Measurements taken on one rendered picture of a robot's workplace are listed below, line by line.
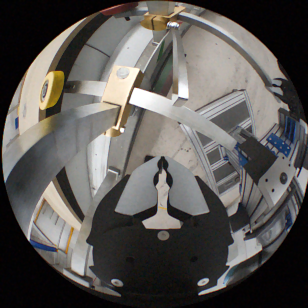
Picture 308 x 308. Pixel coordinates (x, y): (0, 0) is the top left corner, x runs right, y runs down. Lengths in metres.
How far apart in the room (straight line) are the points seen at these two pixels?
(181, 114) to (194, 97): 0.88
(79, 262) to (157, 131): 1.10
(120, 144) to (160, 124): 0.72
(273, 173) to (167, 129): 0.97
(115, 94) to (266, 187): 0.35
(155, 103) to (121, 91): 0.06
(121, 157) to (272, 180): 0.47
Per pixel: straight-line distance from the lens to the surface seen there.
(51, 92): 0.21
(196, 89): 1.07
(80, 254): 0.30
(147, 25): 0.24
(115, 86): 0.18
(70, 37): 0.32
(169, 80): 0.30
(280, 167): 0.32
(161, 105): 0.18
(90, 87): 0.23
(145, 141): 1.09
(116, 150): 0.37
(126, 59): 0.44
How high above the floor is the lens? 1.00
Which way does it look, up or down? 60 degrees down
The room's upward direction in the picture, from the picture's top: 175 degrees counter-clockwise
